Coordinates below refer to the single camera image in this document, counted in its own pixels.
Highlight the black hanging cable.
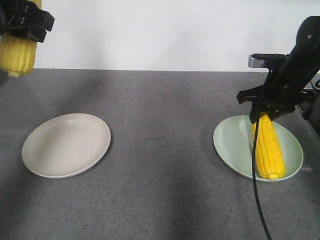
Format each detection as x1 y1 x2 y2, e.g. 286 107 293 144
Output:
251 99 273 240

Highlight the corn cob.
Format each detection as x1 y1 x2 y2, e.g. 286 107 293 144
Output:
0 7 46 78
251 114 286 180

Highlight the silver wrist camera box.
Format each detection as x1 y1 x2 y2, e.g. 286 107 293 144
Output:
248 53 287 70

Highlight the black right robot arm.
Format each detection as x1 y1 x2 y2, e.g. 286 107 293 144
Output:
237 16 320 123

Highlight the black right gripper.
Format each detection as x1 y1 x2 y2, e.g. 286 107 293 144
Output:
236 54 318 124

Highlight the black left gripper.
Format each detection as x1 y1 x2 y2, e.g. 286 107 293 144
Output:
0 0 55 42

